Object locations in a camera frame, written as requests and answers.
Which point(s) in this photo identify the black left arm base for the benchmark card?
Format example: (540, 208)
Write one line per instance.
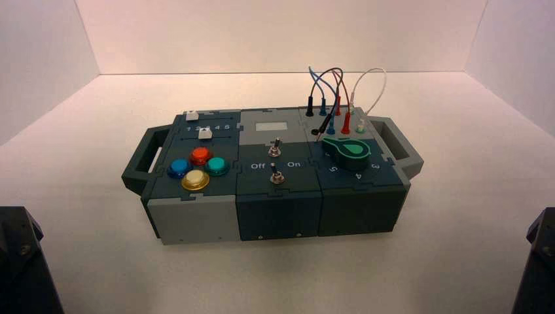
(21, 268)

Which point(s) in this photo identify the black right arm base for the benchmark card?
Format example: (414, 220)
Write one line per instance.
(537, 268)

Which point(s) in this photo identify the small grey display screen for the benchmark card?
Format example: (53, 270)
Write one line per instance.
(271, 126)

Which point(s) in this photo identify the grey and teal control box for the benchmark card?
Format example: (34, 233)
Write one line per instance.
(277, 208)

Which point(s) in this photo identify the teal round push button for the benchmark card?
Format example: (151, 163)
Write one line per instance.
(217, 165)

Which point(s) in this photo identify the green rotary selector knob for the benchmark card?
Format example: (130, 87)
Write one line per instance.
(349, 154)

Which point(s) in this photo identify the white slider knob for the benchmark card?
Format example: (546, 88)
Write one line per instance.
(191, 115)
(204, 135)

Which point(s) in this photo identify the orange round push button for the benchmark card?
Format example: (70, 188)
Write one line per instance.
(200, 155)

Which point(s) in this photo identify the yellow round push button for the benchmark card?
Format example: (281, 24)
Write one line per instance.
(195, 179)

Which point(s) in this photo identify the blue round push button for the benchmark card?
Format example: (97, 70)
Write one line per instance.
(179, 167)

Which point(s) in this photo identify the metal toggle switch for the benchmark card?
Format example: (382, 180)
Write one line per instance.
(274, 149)
(276, 176)

